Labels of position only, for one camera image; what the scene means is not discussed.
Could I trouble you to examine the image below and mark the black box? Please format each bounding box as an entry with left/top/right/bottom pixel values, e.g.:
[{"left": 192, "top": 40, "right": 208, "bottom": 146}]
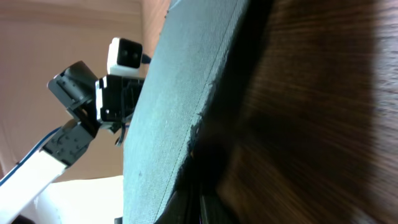
[{"left": 123, "top": 0, "right": 249, "bottom": 223}]

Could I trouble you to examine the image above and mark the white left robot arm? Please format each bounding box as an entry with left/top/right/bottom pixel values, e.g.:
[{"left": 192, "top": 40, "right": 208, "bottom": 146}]
[{"left": 1, "top": 61, "right": 144, "bottom": 223}]

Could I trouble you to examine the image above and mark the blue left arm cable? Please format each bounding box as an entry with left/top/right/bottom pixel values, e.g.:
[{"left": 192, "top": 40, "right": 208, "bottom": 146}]
[{"left": 0, "top": 126, "right": 63, "bottom": 187}]

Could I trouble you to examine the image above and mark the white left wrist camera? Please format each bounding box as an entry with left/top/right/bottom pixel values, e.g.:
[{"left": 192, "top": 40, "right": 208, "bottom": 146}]
[{"left": 106, "top": 37, "right": 143, "bottom": 78}]

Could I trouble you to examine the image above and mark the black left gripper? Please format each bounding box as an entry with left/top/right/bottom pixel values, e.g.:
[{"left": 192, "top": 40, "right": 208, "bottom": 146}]
[{"left": 95, "top": 75, "right": 144, "bottom": 129}]

